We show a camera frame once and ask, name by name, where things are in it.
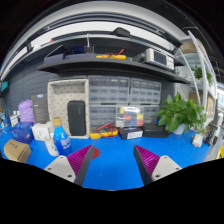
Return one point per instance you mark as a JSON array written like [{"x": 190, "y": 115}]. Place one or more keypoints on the black workbench shelf unit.
[{"x": 110, "y": 65}]

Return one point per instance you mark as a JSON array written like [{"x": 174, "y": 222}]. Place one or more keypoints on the black flat case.
[{"x": 155, "y": 130}]

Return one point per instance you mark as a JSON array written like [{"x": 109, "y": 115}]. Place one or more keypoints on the black zip case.
[{"x": 76, "y": 118}]

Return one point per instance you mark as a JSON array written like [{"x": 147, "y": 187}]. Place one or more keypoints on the blue drink bottle gold cap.
[{"x": 62, "y": 140}]

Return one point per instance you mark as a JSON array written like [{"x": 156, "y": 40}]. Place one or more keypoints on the clear compartment box coloured parts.
[{"x": 130, "y": 116}]

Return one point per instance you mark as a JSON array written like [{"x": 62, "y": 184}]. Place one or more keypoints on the small white box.
[{"x": 197, "y": 140}]

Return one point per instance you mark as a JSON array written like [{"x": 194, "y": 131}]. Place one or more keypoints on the flat round red coaster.
[{"x": 96, "y": 153}]

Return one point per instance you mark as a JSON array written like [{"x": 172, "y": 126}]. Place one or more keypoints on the dark grey upright box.
[{"x": 40, "y": 108}]

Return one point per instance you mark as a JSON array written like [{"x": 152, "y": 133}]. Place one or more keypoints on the grey small-parts drawer cabinet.
[
  {"x": 145, "y": 91},
  {"x": 108, "y": 90},
  {"x": 101, "y": 114}
]

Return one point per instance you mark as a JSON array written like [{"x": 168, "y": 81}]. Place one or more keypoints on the green potted plant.
[{"x": 180, "y": 113}]

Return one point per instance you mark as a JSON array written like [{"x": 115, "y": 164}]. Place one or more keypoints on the beige dotted fabric bin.
[{"x": 58, "y": 100}]

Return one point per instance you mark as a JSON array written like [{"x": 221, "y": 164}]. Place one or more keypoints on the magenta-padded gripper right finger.
[{"x": 165, "y": 166}]

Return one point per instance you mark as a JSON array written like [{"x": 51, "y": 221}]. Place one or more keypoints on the yellow multimeter with red leads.
[{"x": 100, "y": 134}]

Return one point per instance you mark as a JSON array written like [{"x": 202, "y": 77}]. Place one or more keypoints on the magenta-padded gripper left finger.
[{"x": 60, "y": 166}]

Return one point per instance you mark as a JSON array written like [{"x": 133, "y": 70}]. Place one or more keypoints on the purple plastic bag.
[{"x": 26, "y": 111}]

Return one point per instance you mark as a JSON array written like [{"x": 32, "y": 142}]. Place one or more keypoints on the blue cardboard box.
[{"x": 21, "y": 132}]

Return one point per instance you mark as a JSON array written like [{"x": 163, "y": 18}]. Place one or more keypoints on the white cardboard box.
[{"x": 40, "y": 131}]

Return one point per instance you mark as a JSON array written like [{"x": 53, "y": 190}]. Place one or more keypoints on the small teal screen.
[{"x": 4, "y": 86}]

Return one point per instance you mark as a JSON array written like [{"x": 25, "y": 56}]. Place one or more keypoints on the brown cardboard box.
[{"x": 16, "y": 150}]

